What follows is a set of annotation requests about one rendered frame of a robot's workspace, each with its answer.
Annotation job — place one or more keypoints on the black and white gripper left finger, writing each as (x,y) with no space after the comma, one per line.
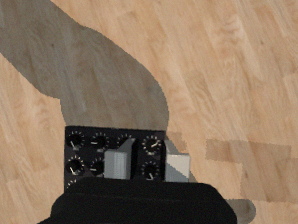
(118,162)

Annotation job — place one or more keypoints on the black knob box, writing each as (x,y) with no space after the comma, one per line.
(92,142)

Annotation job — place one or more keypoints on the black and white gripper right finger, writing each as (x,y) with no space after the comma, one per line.
(176,166)

